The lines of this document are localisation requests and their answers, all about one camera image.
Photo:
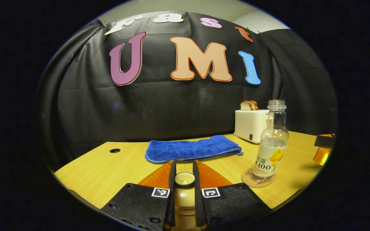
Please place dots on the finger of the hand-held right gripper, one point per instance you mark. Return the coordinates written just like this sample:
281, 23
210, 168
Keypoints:
324, 141

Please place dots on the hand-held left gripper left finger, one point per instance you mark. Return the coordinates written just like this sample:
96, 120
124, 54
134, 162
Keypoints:
171, 199

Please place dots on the black backdrop cloth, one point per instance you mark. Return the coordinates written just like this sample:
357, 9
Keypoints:
92, 102

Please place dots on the clear glass water bottle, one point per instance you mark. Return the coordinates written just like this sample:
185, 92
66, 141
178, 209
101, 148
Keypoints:
270, 150

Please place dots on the round cork coaster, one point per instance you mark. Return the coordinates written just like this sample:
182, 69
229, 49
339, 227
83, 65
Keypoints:
247, 181

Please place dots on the white toaster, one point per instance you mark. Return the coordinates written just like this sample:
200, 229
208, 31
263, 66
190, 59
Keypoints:
251, 126

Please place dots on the blue folded towel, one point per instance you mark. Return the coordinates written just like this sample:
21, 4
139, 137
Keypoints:
191, 149

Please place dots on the cream teacup lid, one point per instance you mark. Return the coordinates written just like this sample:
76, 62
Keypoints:
185, 195

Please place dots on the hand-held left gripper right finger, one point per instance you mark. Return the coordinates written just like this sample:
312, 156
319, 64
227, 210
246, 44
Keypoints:
198, 199

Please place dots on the bread slice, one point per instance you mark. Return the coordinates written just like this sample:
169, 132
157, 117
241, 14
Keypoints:
255, 105
246, 106

